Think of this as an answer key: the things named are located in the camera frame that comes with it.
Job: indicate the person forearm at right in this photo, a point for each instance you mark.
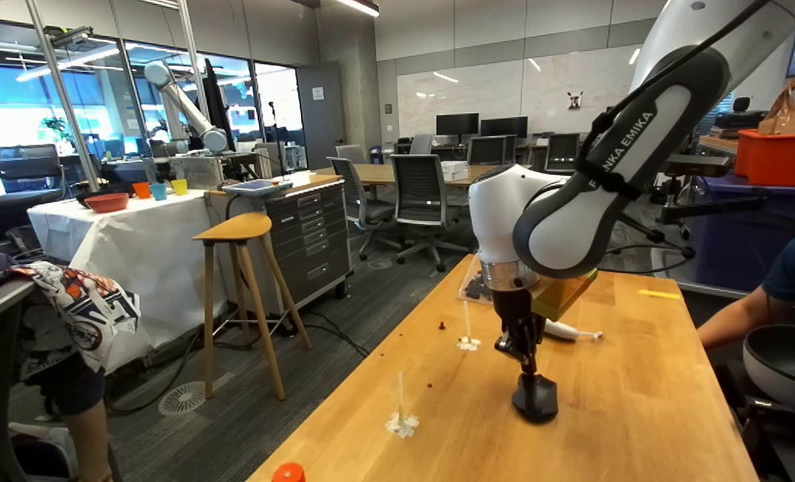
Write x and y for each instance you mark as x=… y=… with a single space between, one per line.
x=740 y=318

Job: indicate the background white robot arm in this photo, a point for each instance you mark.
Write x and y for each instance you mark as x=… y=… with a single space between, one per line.
x=163 y=82

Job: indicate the far white plastic post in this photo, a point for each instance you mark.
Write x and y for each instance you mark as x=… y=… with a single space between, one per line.
x=401 y=425

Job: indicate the white cloth covered table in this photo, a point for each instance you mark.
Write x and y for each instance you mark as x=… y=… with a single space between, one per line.
x=147 y=248

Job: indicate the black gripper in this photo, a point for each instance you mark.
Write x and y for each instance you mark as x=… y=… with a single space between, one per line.
x=520 y=327

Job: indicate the orange plastic bin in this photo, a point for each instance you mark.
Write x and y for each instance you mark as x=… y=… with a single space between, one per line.
x=765 y=159

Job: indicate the colourful toy block set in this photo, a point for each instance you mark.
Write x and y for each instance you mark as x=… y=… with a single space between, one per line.
x=289 y=472

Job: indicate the wooden bar stool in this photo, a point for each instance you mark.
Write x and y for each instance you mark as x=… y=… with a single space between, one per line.
x=238 y=234

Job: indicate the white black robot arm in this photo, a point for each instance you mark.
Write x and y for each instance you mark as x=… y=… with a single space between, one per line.
x=534 y=228

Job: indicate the grey drawer cabinet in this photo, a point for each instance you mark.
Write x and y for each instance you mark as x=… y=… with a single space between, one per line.
x=312 y=240

